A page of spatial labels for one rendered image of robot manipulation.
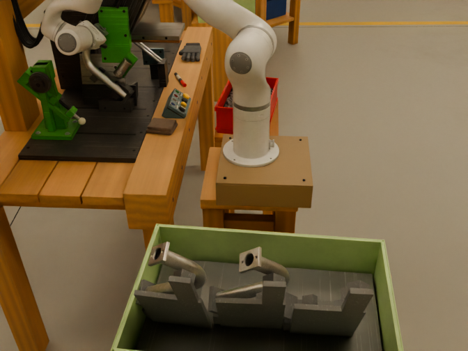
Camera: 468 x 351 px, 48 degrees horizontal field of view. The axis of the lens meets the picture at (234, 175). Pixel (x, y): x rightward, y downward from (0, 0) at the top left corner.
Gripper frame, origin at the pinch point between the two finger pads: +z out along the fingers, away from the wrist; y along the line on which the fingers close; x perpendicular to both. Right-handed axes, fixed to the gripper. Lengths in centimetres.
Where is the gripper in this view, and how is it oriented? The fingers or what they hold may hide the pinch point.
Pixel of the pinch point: (97, 33)
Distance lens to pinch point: 211.1
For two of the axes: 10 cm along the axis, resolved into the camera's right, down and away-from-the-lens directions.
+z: 0.7, -3.5, 9.4
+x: -7.1, 6.4, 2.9
